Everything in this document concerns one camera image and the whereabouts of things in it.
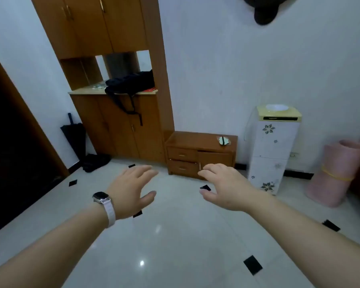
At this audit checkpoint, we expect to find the tall wooden wardrobe cabinet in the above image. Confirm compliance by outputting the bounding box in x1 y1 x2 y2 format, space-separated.
30 0 175 165

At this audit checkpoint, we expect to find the black folded umbrella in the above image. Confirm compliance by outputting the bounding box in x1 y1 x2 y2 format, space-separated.
60 113 87 163

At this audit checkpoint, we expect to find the black bag with strap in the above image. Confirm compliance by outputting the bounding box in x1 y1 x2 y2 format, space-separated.
104 70 155 126

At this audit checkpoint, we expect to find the black cloth bundle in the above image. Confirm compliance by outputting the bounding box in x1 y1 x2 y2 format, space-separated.
81 153 112 173

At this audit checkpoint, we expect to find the person's left hand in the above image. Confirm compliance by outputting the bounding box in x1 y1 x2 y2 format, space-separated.
106 165 159 221

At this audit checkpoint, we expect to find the black hanging hat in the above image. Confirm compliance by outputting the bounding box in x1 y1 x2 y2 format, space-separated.
241 0 292 26

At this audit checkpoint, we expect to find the person's right forearm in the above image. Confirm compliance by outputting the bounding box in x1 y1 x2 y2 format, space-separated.
245 191 360 288

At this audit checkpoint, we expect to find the white floral water dispenser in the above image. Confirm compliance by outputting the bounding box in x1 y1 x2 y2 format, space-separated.
247 104 302 196

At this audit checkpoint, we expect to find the yellow rubber band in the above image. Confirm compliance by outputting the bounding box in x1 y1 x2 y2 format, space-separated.
321 165 355 182

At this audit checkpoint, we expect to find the small wooden drawer cabinet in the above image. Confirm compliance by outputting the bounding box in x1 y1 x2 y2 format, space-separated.
164 131 238 180

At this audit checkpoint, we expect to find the person's right hand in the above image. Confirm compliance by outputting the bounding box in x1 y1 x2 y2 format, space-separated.
197 163 259 212

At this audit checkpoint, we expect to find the person's left forearm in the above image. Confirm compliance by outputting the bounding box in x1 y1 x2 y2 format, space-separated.
0 203 109 288

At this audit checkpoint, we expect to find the brown wooden door frame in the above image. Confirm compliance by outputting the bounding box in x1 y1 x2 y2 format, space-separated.
0 44 70 239

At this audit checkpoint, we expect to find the pink rolled mat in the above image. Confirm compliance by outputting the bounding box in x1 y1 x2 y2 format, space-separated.
306 140 360 208

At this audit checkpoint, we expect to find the wardrobe mirror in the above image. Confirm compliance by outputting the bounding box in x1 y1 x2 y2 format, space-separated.
95 50 153 84

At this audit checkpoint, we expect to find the white strap smartwatch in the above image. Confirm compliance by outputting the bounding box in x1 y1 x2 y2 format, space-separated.
92 192 116 228

